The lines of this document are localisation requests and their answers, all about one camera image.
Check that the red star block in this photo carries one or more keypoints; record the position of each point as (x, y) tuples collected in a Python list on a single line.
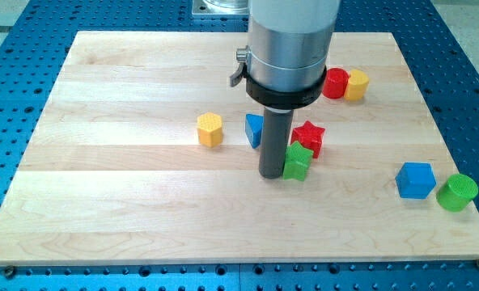
[(310, 136)]

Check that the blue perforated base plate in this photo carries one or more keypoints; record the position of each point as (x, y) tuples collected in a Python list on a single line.
[(39, 40)]

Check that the light wooden board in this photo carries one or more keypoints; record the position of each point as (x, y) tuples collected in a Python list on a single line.
[(114, 172)]

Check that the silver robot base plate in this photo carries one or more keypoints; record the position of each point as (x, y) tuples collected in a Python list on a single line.
[(219, 7)]

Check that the yellow rounded block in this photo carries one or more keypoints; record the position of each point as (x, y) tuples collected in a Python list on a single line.
[(357, 85)]

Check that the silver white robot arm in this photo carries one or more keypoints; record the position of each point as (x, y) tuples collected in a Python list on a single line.
[(283, 62)]

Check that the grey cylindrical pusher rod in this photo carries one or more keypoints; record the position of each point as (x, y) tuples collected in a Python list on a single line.
[(274, 139)]

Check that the green cylinder block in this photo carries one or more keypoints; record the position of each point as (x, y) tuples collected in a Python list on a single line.
[(457, 192)]

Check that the blue hexagon block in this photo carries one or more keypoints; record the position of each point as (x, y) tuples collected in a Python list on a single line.
[(415, 180)]

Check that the red cylinder block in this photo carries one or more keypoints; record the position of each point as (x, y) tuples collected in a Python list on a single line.
[(335, 83)]

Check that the green star block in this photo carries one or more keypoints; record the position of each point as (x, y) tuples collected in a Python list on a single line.
[(297, 162)]

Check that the yellow hexagon block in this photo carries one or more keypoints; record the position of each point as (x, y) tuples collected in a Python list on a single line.
[(210, 129)]

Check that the blue triangle block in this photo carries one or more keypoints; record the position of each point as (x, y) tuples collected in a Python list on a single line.
[(253, 129)]

